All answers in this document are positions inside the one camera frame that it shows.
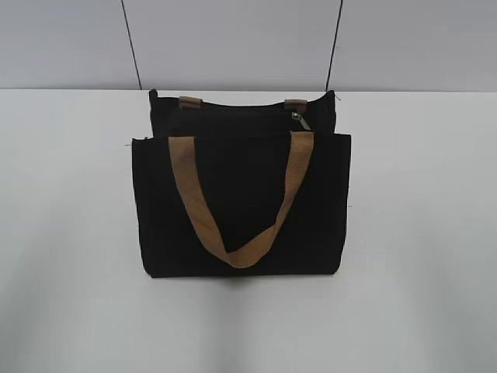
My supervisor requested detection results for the black canvas tote bag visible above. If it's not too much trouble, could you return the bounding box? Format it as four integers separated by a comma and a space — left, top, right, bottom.
131, 90, 351, 278

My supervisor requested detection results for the metal zipper pull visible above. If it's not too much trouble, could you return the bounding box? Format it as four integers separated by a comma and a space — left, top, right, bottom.
292, 112, 308, 130

